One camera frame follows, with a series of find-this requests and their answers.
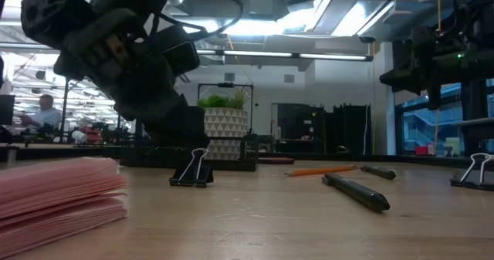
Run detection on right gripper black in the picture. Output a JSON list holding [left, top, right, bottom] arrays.
[[380, 24, 494, 95]]

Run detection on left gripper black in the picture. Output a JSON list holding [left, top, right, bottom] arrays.
[[53, 8, 208, 147]]

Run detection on black binder clip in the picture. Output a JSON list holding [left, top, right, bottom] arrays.
[[168, 147, 215, 188], [449, 152, 494, 192]]

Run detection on black mesh desk organizer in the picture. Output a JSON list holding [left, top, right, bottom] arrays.
[[119, 105, 259, 172]]

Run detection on slim black pen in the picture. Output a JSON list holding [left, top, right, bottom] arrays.
[[360, 165, 398, 181]]

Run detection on thick black marker pen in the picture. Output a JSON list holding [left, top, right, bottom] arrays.
[[321, 171, 391, 213]]

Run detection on orange pencil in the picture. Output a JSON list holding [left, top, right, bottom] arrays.
[[284, 165, 358, 177]]

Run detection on pink sticky notes stack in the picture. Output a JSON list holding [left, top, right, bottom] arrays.
[[0, 156, 128, 259]]

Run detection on succulent in triangle-pattern pot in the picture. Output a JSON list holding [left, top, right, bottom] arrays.
[[197, 86, 250, 161]]

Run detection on black storage cabinets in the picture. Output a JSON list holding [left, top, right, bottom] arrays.
[[272, 102, 372, 156]]

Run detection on long ceiling light fixture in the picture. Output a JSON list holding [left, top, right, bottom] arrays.
[[195, 49, 374, 62]]

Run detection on person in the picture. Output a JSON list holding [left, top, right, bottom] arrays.
[[21, 93, 63, 132]]

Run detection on dark computer monitor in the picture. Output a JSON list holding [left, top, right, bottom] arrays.
[[0, 93, 15, 127]]

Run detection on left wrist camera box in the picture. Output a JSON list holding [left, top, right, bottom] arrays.
[[161, 39, 201, 78]]

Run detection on black aluminium table frame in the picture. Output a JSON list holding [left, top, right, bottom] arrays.
[[0, 143, 494, 169]]

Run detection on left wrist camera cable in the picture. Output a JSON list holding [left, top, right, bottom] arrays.
[[154, 0, 245, 41]]

